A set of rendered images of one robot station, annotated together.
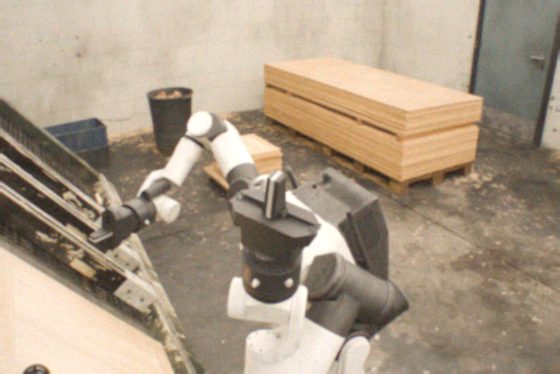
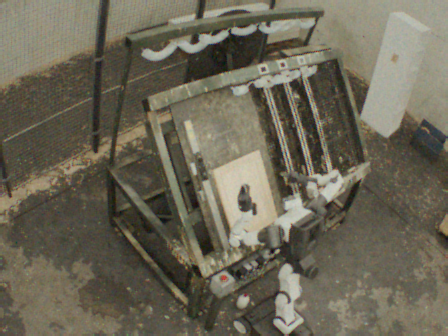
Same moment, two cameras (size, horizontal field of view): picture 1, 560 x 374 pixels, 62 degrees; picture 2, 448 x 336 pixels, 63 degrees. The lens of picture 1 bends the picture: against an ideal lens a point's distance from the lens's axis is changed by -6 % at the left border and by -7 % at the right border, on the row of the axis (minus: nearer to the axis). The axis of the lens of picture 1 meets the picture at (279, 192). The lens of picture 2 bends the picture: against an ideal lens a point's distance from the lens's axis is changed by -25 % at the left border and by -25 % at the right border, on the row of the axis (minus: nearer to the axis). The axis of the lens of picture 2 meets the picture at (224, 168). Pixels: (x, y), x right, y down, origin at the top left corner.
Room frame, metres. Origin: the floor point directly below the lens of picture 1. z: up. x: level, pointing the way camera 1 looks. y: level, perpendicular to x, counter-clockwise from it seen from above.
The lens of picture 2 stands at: (-0.27, -1.85, 3.54)
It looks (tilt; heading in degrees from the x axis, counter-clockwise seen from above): 41 degrees down; 69
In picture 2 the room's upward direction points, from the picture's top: 12 degrees clockwise
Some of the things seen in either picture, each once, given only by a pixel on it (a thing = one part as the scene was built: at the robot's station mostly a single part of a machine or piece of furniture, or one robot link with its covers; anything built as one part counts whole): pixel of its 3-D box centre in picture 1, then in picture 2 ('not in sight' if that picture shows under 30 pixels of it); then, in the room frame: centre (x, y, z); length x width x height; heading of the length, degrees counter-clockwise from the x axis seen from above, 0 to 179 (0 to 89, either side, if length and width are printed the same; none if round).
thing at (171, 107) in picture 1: (172, 120); not in sight; (5.20, 1.18, 0.33); 0.52 x 0.51 x 0.65; 31
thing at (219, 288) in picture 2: not in sight; (222, 284); (0.52, -0.20, 0.84); 0.12 x 0.12 x 0.18; 27
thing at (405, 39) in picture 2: not in sight; (396, 73); (4.01, 2.80, 1.03); 0.61 x 0.58 x 2.05; 31
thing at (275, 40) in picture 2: not in sight; (237, 29); (2.13, 5.17, 0.28); 2.45 x 1.03 x 0.56; 31
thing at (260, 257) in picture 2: not in sight; (256, 264); (0.89, 0.06, 0.69); 0.50 x 0.14 x 0.24; 27
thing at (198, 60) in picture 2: not in sight; (229, 48); (0.79, 1.36, 1.85); 0.80 x 0.06 x 0.80; 27
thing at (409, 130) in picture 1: (359, 112); not in sight; (5.27, -0.87, 0.39); 2.46 x 1.05 x 0.78; 31
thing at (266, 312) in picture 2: not in sight; (283, 323); (1.15, -0.35, 0.19); 0.64 x 0.52 x 0.33; 117
